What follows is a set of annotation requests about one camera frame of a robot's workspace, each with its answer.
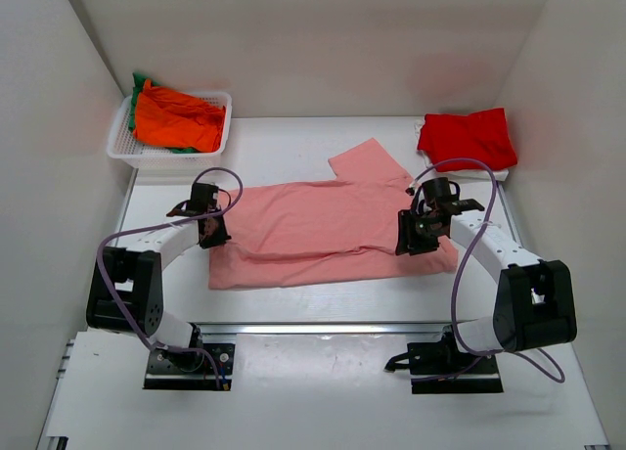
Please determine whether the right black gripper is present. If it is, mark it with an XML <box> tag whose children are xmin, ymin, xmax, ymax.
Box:
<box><xmin>396</xmin><ymin>209</ymin><xmax>444</xmax><ymax>256</ymax></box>

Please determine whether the pink t-shirt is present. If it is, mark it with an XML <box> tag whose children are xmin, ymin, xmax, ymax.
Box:
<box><xmin>208</xmin><ymin>139</ymin><xmax>458</xmax><ymax>290</ymax></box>

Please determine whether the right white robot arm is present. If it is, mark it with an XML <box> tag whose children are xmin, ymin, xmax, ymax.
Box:
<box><xmin>395</xmin><ymin>177</ymin><xmax>577</xmax><ymax>373</ymax></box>

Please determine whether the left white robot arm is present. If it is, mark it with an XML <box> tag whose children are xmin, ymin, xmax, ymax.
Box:
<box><xmin>86</xmin><ymin>183</ymin><xmax>230</xmax><ymax>370</ymax></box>

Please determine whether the folded red t-shirt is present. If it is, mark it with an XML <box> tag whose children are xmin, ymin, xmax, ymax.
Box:
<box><xmin>417</xmin><ymin>108</ymin><xmax>517</xmax><ymax>172</ymax></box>

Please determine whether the orange t-shirt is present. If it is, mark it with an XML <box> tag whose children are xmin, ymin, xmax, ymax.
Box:
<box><xmin>132</xmin><ymin>78</ymin><xmax>226</xmax><ymax>153</ymax></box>

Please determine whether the white plastic basket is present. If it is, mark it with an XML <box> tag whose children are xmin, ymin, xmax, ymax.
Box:
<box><xmin>107</xmin><ymin>91</ymin><xmax>232</xmax><ymax>171</ymax></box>

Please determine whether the green t-shirt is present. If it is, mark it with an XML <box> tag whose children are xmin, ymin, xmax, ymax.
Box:
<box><xmin>128</xmin><ymin>71</ymin><xmax>197</xmax><ymax>155</ymax></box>

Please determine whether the aluminium rail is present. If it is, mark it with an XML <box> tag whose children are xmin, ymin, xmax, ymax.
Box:
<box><xmin>199</xmin><ymin>322</ymin><xmax>447</xmax><ymax>336</ymax></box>

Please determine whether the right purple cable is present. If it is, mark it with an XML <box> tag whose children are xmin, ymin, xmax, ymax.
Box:
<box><xmin>410</xmin><ymin>157</ymin><xmax>566</xmax><ymax>384</ymax></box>

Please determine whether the purple cable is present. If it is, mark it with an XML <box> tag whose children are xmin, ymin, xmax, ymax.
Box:
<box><xmin>95</xmin><ymin>167</ymin><xmax>245</xmax><ymax>358</ymax></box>
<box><xmin>410</xmin><ymin>157</ymin><xmax>566</xmax><ymax>384</ymax></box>

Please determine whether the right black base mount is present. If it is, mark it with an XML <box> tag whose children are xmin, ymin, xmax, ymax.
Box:
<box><xmin>384</xmin><ymin>332</ymin><xmax>504</xmax><ymax>395</ymax></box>

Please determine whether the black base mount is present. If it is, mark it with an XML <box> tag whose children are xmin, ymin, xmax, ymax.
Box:
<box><xmin>143</xmin><ymin>329</ymin><xmax>236</xmax><ymax>392</ymax></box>
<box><xmin>384</xmin><ymin>332</ymin><xmax>504</xmax><ymax>395</ymax></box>

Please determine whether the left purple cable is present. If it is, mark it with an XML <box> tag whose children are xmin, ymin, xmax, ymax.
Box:
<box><xmin>95</xmin><ymin>167</ymin><xmax>245</xmax><ymax>358</ymax></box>

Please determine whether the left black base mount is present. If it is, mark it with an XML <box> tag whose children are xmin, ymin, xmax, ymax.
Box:
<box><xmin>143</xmin><ymin>329</ymin><xmax>236</xmax><ymax>392</ymax></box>

